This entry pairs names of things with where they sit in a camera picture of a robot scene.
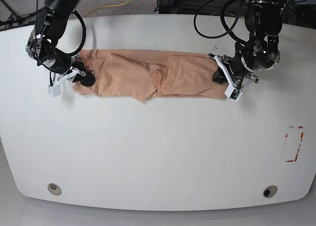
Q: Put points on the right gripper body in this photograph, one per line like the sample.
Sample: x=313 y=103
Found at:
x=45 y=52

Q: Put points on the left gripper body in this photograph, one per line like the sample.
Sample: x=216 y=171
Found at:
x=260 y=52

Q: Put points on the peach T-shirt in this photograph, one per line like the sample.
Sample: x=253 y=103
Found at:
x=142 y=74

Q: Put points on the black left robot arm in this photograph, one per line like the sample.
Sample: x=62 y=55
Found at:
x=262 y=16

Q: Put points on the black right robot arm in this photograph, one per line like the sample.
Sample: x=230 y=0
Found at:
x=50 y=25

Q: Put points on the red tape marking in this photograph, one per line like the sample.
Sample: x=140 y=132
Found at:
x=292 y=143

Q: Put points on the left table grommet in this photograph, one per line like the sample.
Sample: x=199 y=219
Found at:
x=54 y=189

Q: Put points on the table grommet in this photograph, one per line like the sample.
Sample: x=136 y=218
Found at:
x=54 y=189
x=270 y=191

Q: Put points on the right table grommet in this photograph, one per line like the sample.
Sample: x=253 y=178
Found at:
x=270 y=191

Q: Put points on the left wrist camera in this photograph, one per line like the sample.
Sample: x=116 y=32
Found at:
x=233 y=93

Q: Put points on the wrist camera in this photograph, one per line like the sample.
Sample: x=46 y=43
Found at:
x=54 y=90
x=233 y=93

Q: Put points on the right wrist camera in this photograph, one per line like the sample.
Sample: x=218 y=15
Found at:
x=54 y=90

